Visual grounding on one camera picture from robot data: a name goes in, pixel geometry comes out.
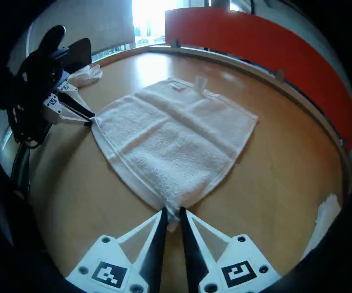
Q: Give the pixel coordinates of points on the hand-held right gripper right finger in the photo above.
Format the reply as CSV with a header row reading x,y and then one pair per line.
x,y
240,259

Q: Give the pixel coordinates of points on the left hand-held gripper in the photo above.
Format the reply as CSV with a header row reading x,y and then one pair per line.
x,y
37,79

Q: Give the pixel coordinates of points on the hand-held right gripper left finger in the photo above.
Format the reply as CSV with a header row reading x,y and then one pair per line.
x,y
108,259

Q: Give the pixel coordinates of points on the white towel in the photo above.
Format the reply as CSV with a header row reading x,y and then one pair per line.
x,y
175,137

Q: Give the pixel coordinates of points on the heap of white towels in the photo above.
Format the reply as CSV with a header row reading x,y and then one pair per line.
x,y
86,75

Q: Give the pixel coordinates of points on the black office chair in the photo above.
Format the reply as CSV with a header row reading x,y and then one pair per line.
x,y
79,55

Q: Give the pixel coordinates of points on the stack of white towels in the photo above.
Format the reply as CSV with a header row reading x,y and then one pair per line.
x,y
323,226

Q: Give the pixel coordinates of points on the red desk screen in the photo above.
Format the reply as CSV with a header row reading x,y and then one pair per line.
x,y
270,61

